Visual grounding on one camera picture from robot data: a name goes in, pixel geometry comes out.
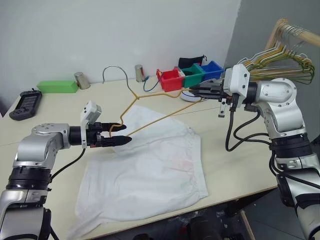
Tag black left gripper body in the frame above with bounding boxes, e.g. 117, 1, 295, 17
86, 121, 111, 149

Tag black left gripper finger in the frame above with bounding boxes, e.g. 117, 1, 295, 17
108, 121, 128, 134
100, 135, 133, 148

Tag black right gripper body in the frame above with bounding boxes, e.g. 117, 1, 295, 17
208, 78, 226, 103

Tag yellow wire hanger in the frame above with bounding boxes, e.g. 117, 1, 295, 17
102, 65, 201, 138

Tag white shorts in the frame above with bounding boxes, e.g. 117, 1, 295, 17
66, 104, 210, 240

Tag black and white sneaker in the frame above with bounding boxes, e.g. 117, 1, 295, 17
180, 90, 201, 102

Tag green plastic bin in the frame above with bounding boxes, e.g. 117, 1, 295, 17
180, 63, 205, 88

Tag blue plastic bin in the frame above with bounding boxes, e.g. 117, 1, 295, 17
201, 60, 225, 82

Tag red plastic bin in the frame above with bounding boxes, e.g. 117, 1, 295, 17
156, 68, 185, 93

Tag black fabric pouch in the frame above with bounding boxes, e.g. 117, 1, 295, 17
178, 55, 208, 69

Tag metal cup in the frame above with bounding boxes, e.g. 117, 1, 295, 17
74, 72, 91, 90
134, 64, 146, 83

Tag green rectangular box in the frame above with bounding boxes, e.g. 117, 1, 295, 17
37, 80, 78, 94

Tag black handheld controller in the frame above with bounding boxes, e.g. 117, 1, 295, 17
9, 89, 43, 122

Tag wooden clothes rack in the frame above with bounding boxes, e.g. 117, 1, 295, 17
265, 18, 320, 50

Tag black metal table leg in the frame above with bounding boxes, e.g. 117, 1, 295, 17
224, 196, 251, 221

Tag dark rounded object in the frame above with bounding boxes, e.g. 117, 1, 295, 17
188, 216, 219, 240

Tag light wooden base bar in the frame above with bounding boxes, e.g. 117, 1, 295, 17
239, 209, 256, 240

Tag silver right gripper bracket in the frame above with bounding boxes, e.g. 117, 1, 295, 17
217, 98, 226, 118

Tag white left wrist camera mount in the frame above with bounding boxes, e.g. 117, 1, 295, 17
80, 100, 103, 150

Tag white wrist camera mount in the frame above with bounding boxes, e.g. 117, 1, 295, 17
223, 64, 251, 101
80, 100, 103, 150

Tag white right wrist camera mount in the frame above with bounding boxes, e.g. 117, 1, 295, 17
223, 64, 251, 101

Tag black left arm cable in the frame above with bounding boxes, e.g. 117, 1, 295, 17
48, 146, 87, 182

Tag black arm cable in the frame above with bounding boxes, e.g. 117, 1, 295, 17
48, 146, 87, 182
225, 93, 274, 152

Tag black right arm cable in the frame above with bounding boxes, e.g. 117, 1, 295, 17
225, 93, 274, 152

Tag blue cable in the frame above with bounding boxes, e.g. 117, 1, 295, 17
142, 75, 161, 92

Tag bunch of wire hangers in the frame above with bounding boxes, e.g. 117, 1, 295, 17
241, 19, 316, 83

